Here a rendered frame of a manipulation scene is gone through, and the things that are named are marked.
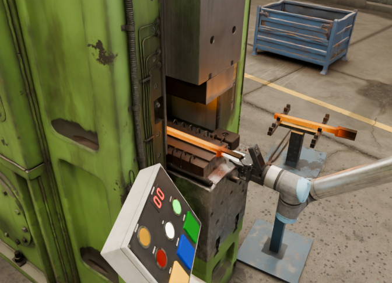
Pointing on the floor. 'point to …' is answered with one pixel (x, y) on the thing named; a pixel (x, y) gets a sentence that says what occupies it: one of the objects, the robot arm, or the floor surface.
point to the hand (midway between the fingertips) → (225, 152)
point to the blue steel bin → (304, 31)
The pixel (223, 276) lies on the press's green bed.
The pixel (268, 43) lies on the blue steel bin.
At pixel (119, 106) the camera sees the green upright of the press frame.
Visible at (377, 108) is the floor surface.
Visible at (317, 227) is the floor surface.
